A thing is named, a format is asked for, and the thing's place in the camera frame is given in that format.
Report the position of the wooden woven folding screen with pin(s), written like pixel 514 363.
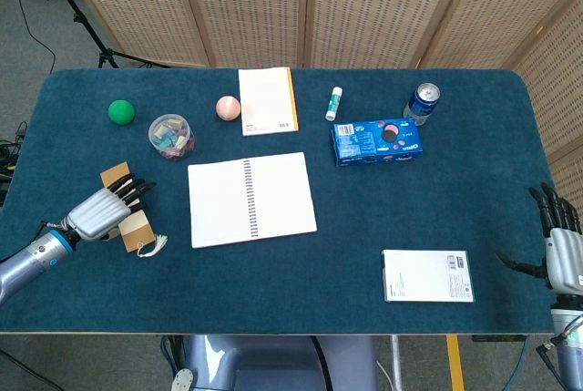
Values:
pixel 364 8

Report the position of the white table leg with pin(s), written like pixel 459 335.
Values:
pixel 396 359

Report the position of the pink orange ball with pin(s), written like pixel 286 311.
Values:
pixel 228 108

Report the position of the black tripod stand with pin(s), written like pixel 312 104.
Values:
pixel 108 56

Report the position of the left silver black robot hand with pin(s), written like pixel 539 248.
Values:
pixel 98 213

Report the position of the open white spiral notebook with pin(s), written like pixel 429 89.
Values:
pixel 218 202

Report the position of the green ball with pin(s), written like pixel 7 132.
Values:
pixel 121 112

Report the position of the blue Oreo cookie box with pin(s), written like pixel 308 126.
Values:
pixel 375 142

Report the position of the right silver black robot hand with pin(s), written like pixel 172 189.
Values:
pixel 567 263

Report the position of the dark blue table mat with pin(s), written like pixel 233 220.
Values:
pixel 319 281

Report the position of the clear jar of erasers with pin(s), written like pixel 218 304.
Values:
pixel 171 136

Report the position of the white green glue stick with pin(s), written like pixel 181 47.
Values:
pixel 333 104

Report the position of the grey-blue robot torso base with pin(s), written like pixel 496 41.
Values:
pixel 273 363

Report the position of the white rectangular box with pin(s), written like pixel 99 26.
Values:
pixel 423 276

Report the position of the brown cream tasselled bookmark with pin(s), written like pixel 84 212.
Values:
pixel 134 229

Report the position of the closed cream notebook orange spine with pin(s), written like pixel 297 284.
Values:
pixel 266 101

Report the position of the blue soda can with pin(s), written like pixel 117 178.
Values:
pixel 421 106

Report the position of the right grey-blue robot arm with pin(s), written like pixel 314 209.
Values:
pixel 571 354

